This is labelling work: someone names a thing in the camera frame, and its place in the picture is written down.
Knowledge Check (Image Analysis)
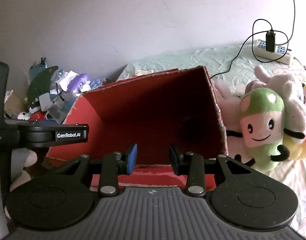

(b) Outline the white bunny plush toy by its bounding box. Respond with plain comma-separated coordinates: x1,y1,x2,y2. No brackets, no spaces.
245,66,306,142

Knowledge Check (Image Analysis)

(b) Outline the large red cardboard box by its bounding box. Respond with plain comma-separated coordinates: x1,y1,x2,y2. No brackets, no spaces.
44,65,229,191

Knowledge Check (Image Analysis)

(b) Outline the pink bunny plush toy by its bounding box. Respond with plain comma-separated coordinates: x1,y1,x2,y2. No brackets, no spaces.
214,79,248,163

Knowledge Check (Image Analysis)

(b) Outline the dark green paper fan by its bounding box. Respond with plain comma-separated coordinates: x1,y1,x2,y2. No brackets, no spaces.
27,66,58,107

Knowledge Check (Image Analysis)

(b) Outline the black charger plug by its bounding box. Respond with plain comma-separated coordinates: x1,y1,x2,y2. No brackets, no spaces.
265,29,275,53

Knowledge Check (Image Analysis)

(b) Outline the red strawberry plush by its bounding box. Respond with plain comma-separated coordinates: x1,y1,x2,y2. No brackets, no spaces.
29,111,46,121

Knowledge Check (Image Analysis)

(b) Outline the yellow plush toy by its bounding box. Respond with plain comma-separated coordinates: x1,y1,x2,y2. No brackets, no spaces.
283,82,306,160

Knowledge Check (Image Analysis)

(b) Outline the light green bed sheet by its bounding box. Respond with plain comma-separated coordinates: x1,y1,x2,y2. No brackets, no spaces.
117,44,306,93

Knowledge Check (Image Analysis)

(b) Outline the green mushroom plush toy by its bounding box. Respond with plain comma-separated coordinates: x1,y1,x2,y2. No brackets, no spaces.
240,88,290,172

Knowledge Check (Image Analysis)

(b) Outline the white power strip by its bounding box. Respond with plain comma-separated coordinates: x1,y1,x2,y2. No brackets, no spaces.
252,39,293,65

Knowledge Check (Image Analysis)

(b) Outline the black charging cable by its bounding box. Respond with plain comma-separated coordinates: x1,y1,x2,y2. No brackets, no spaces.
209,0,297,79

